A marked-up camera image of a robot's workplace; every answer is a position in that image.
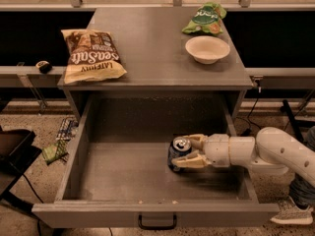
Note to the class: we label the black drawer handle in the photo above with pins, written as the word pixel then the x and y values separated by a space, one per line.
pixel 157 222

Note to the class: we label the jeans leg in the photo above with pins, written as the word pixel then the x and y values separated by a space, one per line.
pixel 302 193

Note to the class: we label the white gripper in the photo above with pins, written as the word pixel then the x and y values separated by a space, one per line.
pixel 218 148

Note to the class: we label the small green packet on floor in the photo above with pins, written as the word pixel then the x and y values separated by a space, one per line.
pixel 55 151

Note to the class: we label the white paper bowl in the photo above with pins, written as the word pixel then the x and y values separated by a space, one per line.
pixel 207 49

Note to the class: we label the grey cabinet counter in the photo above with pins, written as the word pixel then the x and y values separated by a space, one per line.
pixel 152 49

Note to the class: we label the green chip bag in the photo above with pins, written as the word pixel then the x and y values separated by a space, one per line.
pixel 207 19

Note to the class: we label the patterned packet on floor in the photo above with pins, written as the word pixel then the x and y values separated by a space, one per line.
pixel 67 129

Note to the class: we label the open grey top drawer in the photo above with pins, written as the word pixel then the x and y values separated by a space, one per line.
pixel 117 169

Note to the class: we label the brown sea salt chip bag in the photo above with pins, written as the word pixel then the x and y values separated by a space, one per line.
pixel 93 56

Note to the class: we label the black chair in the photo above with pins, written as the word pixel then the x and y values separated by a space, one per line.
pixel 17 154

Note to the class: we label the grey sneaker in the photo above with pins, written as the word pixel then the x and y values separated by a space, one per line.
pixel 292 214

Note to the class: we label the blue pepsi can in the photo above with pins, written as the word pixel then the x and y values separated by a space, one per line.
pixel 178 147

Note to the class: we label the black tape roll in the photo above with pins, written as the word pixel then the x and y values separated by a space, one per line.
pixel 44 66

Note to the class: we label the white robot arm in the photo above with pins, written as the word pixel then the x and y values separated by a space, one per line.
pixel 272 151

